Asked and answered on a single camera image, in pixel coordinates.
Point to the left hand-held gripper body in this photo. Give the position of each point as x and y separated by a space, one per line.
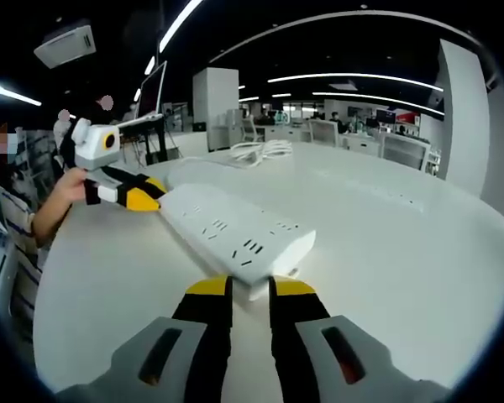
94 151

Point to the person's striped shirt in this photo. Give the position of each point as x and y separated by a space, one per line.
17 235

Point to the ceiling air conditioner unit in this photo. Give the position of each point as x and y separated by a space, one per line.
65 44

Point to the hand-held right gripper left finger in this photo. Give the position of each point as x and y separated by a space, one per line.
122 369

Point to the silver computer monitor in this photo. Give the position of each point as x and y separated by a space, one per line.
153 92

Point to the white office chair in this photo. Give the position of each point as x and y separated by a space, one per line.
252 129
324 133
405 151

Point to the person's left hand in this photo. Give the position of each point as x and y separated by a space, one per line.
69 186

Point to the black monitor stand table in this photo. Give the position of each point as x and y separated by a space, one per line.
149 138

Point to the white power strip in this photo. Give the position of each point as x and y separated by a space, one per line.
235 235

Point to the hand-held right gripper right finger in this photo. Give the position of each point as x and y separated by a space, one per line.
374 369

